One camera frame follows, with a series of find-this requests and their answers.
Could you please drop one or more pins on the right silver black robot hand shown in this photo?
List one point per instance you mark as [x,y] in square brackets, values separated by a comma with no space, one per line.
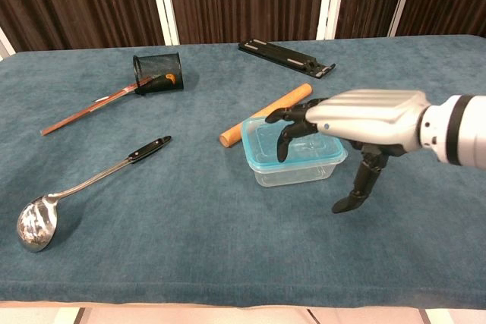
[372,119]

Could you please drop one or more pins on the teal container lid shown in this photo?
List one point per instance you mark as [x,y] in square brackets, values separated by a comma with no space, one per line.
[262,142]

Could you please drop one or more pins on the clear plastic container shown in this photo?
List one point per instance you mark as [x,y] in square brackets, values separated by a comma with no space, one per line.
[296,178]

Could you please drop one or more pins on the black flat folding stand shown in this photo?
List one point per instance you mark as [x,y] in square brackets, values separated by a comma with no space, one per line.
[281,56]

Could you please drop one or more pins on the wooden rolling pin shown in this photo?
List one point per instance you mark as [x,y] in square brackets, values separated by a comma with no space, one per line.
[235,132]

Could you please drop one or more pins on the blue velvet tablecloth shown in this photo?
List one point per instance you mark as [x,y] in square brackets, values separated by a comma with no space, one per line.
[190,225]

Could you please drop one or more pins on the black tool with orange grip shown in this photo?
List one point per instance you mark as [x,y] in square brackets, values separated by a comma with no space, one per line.
[159,83]

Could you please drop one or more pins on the black mesh pen cup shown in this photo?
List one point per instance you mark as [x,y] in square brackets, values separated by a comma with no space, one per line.
[163,64]

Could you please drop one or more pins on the reddish brown chopstick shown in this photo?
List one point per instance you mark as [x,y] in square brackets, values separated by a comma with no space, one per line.
[95,107]
[57,128]

